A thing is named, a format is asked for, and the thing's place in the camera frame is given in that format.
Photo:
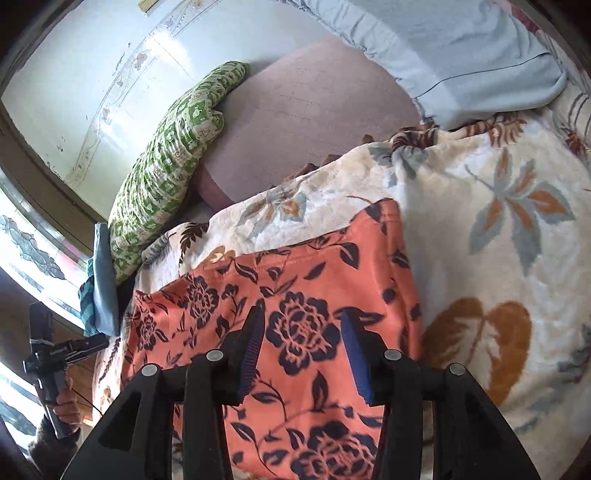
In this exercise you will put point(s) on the cream leaf-print blanket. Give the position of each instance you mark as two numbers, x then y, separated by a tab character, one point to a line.
461	258

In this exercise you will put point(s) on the window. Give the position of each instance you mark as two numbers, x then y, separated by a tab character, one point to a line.
27	244

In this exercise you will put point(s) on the teal striped cloth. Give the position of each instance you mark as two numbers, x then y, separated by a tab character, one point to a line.
87	295

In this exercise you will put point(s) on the folded blue cloth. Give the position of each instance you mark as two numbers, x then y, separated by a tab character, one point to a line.
105	286

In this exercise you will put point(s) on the person's left forearm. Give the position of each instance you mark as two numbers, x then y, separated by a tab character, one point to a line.
53	443

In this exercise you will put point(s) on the person's left hand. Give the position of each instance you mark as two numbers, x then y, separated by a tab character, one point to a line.
69	408

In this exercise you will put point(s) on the light blue pillow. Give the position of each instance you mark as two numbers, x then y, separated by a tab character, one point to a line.
461	60

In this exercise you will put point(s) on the orange floral shirt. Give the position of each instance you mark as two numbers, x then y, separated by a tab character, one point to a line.
295	286

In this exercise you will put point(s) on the green checkered pillow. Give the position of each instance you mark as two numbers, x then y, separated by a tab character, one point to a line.
161	175

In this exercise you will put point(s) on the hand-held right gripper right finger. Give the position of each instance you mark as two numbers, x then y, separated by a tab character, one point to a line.
355	355

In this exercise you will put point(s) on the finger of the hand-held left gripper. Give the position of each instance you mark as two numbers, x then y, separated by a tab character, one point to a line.
90	346

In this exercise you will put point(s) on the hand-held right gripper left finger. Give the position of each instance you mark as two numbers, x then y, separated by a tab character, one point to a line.
251	350

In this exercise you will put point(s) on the mauve headboard cushion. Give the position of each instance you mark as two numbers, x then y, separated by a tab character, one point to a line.
314	106

